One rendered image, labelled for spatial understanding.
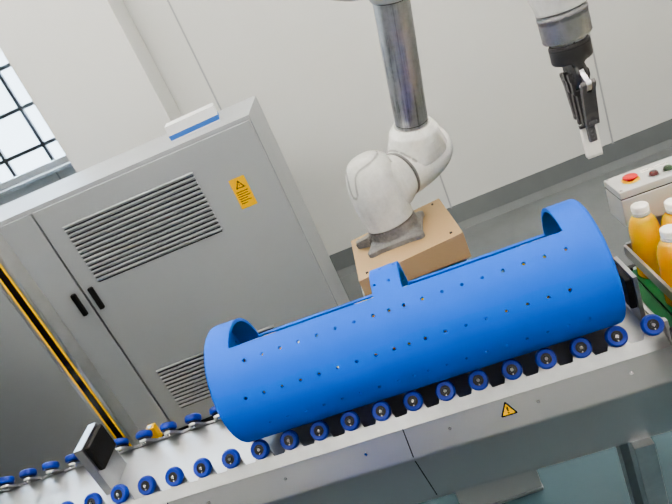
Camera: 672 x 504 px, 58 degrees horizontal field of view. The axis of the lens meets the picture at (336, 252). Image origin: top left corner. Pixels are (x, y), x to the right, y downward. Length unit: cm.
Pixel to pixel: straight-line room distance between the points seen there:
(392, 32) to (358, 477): 113
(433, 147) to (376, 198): 25
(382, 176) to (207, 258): 134
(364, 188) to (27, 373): 221
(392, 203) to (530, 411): 71
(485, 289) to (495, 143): 299
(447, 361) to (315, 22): 289
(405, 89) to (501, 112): 242
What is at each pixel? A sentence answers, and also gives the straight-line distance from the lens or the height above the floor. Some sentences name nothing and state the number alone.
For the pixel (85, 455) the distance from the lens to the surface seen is 167.
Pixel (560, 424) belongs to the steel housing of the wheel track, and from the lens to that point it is 147.
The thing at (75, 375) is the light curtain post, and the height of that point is 110.
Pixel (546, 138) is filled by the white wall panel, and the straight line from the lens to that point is 430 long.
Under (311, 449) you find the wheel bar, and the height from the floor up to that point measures 93.
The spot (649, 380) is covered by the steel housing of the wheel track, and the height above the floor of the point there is 85.
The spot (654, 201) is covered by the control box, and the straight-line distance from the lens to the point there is 170.
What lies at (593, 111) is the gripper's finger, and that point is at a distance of 126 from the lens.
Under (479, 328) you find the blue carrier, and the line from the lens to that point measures 125.
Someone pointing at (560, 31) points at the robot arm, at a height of 158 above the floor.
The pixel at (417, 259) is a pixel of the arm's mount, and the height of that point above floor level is 105.
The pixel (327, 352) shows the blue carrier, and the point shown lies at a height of 117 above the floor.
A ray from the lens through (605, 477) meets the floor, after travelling 241.
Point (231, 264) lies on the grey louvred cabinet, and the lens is 288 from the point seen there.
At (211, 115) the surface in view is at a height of 148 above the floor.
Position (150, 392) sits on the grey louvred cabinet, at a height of 35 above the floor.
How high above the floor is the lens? 183
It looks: 23 degrees down
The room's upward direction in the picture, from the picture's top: 24 degrees counter-clockwise
